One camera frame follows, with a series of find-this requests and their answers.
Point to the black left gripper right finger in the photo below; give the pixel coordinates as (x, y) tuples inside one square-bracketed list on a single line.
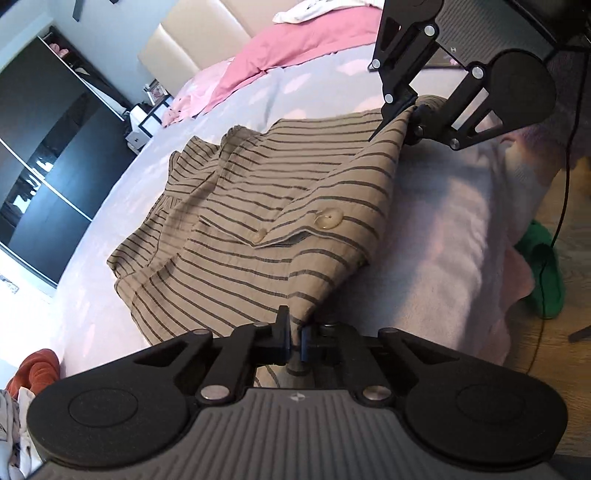
[(312, 343)]

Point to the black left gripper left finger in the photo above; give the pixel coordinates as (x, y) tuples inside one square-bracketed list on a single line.
[(282, 335)]

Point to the beige striped shirt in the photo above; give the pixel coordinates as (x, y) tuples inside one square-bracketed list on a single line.
[(260, 220)]

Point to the pile of folded clothes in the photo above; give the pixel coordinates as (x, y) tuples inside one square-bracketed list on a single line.
[(18, 456)]

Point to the dark pink pillow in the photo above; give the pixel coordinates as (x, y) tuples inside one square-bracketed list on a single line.
[(285, 45)]

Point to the white patterned garment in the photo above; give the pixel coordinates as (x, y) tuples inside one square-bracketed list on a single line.
[(310, 9)]

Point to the light pink blanket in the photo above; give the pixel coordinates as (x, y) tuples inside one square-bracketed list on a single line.
[(446, 269)]

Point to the green object on floor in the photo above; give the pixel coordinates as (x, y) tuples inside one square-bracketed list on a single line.
[(547, 298)]

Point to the polka dot bed cover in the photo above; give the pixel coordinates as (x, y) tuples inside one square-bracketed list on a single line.
[(99, 328)]

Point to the light pink pillow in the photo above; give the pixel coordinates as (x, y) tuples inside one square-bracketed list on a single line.
[(195, 94)]

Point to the beige padded headboard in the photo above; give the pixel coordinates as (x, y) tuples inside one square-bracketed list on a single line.
[(197, 34)]

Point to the rust red knitted garment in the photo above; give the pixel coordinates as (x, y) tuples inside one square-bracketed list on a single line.
[(38, 371)]

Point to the white bedside table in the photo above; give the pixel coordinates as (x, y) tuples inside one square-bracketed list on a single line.
[(146, 118)]

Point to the black sliding wardrobe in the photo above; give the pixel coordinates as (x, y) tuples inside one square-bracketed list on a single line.
[(62, 150)]

